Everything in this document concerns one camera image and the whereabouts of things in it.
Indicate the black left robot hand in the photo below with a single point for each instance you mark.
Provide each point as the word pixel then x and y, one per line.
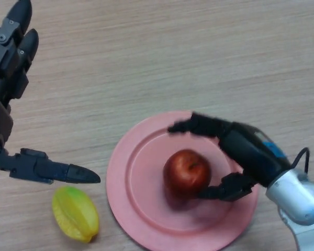
pixel 2 57

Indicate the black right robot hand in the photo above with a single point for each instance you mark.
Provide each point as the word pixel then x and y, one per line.
pixel 251 154

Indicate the red apple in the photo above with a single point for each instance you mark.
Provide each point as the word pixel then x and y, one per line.
pixel 185 172

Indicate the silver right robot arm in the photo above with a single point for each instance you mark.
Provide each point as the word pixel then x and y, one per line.
pixel 298 198

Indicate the pink round plate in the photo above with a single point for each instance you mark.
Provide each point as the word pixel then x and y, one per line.
pixel 144 188

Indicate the yellow green starfruit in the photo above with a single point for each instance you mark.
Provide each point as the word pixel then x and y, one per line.
pixel 76 211

